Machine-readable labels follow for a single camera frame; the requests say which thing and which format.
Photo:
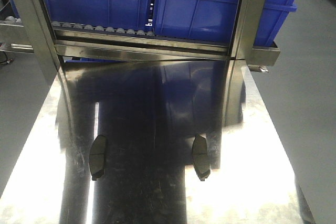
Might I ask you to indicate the blue plastic bin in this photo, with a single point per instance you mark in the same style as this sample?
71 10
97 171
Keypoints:
213 20
127 14

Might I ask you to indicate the left blue plastic bin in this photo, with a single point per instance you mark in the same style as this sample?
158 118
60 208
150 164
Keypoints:
127 14

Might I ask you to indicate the stainless steel rack frame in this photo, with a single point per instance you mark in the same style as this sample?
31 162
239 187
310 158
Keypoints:
34 32

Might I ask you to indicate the brake pad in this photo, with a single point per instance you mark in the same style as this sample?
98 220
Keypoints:
200 158
97 157

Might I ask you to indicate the right blue plastic bin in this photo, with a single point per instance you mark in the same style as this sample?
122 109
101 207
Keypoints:
213 20

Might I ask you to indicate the grey roller track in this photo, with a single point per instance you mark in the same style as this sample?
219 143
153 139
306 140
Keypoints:
78 26

